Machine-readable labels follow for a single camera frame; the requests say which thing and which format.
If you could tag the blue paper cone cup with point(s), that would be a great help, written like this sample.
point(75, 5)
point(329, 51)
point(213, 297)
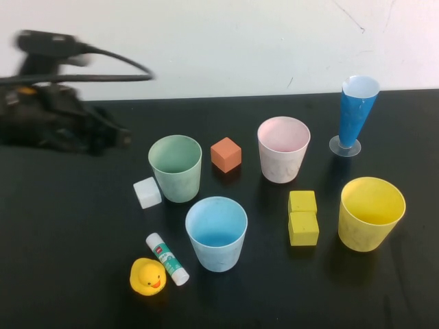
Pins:
point(355, 113)

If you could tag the white cube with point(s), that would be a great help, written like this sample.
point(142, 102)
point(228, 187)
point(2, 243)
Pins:
point(147, 193)

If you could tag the blue plastic cup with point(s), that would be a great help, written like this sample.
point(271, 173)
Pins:
point(216, 236)

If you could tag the yellow cube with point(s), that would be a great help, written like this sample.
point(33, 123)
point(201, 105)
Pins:
point(302, 201)
point(304, 229)

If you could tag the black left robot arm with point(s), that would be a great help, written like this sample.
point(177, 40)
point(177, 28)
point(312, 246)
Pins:
point(31, 116)

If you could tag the yellow rubber duck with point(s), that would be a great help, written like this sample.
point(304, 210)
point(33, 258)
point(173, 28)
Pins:
point(147, 276)

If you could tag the pink plastic cup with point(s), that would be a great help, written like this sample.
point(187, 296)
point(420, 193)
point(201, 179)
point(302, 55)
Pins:
point(283, 154)

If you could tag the yellow plastic cup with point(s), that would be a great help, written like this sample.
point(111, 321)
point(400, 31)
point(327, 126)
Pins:
point(370, 219)

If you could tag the orange cube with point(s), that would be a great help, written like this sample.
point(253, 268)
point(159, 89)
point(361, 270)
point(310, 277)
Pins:
point(225, 155)

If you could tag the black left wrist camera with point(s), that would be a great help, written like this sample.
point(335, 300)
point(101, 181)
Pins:
point(48, 44)

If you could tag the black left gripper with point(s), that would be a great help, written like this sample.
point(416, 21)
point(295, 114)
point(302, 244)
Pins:
point(85, 132)

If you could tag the white green glue stick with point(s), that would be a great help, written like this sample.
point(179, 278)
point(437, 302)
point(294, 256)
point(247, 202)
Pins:
point(167, 260)

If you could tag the green plastic cup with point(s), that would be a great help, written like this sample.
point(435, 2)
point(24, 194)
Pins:
point(176, 168)

